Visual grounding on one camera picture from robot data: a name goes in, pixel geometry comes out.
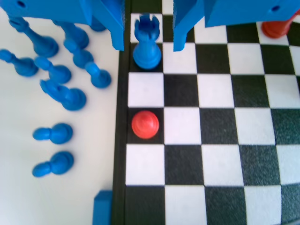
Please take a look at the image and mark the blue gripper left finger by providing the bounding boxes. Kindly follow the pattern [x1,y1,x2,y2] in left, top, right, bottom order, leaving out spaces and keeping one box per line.
[0,0,125,52]

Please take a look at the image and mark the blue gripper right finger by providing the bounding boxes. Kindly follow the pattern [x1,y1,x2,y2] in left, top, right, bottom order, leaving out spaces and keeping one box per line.
[172,0,300,53]

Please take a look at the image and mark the blue chess rook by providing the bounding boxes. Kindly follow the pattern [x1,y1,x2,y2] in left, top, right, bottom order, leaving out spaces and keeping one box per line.
[52,20,90,47]
[133,13,163,71]

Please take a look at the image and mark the red chess queen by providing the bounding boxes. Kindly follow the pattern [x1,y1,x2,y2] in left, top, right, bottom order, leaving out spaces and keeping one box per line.
[261,14,293,38]

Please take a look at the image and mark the blue chess bishop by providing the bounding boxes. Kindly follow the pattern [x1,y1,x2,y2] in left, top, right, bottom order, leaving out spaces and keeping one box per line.
[9,16,59,58]

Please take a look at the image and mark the blue chess knight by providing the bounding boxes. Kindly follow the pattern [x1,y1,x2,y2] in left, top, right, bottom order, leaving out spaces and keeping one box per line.
[90,16,107,32]
[39,79,87,111]

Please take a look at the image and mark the blue chess pawn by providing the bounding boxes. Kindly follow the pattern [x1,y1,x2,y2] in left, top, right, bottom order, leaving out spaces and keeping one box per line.
[0,48,39,77]
[32,151,75,178]
[84,62,112,89]
[34,57,72,84]
[32,123,74,145]
[63,39,94,69]

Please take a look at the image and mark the red chess pawn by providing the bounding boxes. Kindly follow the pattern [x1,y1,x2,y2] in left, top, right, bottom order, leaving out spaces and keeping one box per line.
[131,110,160,139]

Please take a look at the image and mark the black and white chessboard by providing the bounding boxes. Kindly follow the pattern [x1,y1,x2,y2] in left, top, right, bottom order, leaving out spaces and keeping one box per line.
[111,0,300,225]

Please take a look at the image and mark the blue base plate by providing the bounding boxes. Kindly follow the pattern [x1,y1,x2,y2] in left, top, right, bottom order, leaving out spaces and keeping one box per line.
[93,190,113,225]

